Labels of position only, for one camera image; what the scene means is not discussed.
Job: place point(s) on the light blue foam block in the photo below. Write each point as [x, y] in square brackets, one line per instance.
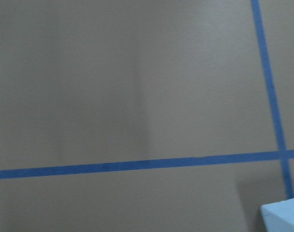
[279, 216]

